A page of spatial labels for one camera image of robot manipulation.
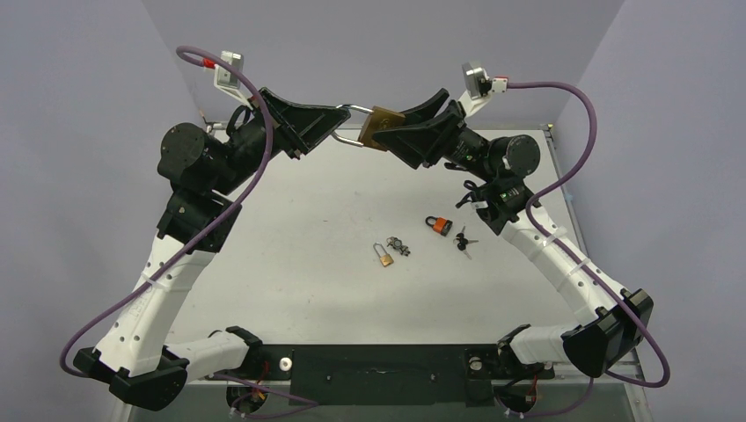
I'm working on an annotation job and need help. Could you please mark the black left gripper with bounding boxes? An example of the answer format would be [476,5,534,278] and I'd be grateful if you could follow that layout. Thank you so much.
[210,87,349,197]

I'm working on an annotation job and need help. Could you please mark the large brass padlock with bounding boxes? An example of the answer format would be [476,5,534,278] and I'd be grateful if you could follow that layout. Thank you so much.
[331,104,406,151]

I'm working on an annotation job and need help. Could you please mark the orange round padlock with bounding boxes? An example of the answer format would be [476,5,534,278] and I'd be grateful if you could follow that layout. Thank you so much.
[425,216,453,236]

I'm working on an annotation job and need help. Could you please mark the black headed key bunch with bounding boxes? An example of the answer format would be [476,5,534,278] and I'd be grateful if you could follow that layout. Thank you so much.
[453,226,478,260]

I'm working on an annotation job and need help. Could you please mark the small black keys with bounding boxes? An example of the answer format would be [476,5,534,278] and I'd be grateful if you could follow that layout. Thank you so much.
[387,236,411,257]

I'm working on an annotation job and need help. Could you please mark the small brass padlock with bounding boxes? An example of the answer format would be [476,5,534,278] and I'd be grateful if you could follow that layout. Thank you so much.
[373,243,394,267]

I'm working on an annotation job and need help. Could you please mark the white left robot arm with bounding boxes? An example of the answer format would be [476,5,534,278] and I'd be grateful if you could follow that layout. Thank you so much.
[73,88,350,411]

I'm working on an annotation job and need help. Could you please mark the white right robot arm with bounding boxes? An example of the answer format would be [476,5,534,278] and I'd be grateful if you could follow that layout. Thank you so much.
[372,91,653,378]

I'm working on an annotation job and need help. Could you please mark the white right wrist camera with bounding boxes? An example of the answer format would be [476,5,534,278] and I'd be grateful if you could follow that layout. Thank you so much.
[457,61,508,118]

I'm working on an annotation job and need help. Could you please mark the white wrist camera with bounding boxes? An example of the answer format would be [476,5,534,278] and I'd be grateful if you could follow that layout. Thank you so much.
[201,50,245,102]
[457,61,508,118]

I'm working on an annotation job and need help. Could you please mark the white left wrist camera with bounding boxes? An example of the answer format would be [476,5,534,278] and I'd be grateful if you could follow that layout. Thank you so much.
[201,50,245,102]

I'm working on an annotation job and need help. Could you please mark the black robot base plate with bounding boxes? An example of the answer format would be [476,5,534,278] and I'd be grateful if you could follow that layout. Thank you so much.
[225,343,555,407]

